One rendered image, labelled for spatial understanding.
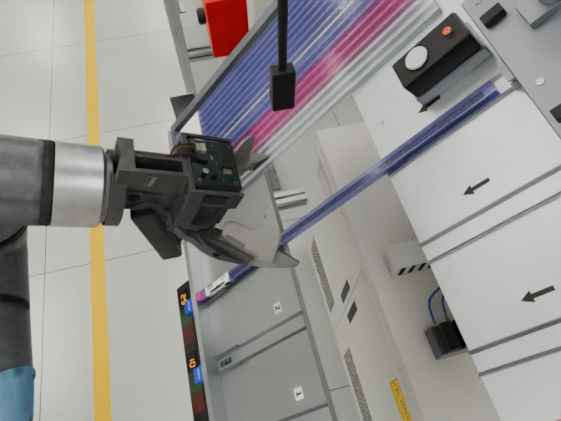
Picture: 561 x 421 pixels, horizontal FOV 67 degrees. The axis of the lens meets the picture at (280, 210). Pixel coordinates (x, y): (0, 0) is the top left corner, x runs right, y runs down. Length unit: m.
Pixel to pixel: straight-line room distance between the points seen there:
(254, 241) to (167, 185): 0.11
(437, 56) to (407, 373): 0.54
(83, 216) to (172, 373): 1.09
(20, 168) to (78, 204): 0.05
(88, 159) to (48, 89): 1.87
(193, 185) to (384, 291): 0.54
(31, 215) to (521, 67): 0.41
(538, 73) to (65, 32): 2.34
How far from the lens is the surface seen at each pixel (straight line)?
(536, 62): 0.41
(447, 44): 0.47
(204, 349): 0.68
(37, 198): 0.39
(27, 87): 2.32
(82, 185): 0.39
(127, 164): 0.38
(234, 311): 0.66
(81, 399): 1.52
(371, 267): 0.86
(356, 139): 1.02
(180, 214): 0.41
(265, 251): 0.44
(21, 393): 0.42
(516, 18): 0.43
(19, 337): 0.43
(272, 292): 0.60
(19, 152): 0.39
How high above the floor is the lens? 1.39
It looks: 60 degrees down
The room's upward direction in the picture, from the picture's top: straight up
